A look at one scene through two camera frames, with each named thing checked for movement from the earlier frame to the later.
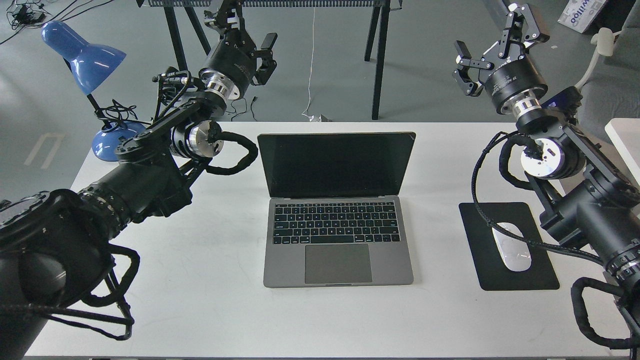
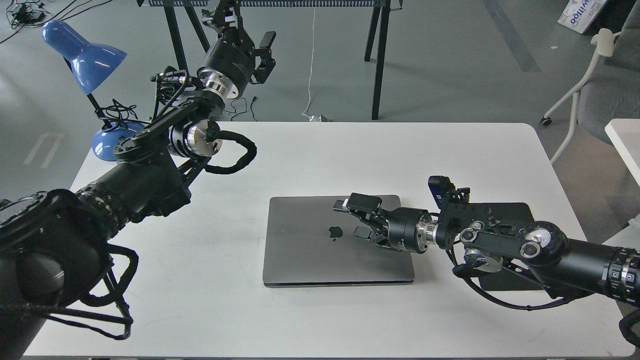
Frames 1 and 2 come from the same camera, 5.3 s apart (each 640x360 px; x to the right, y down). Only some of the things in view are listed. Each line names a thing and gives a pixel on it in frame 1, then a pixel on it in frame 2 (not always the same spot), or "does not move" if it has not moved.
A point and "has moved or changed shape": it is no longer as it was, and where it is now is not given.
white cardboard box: (579, 14) does not move
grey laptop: (337, 213) has moved or changed shape
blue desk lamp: (91, 65) does not move
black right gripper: (517, 89) to (409, 229)
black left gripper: (230, 70) does not move
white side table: (624, 133) does not move
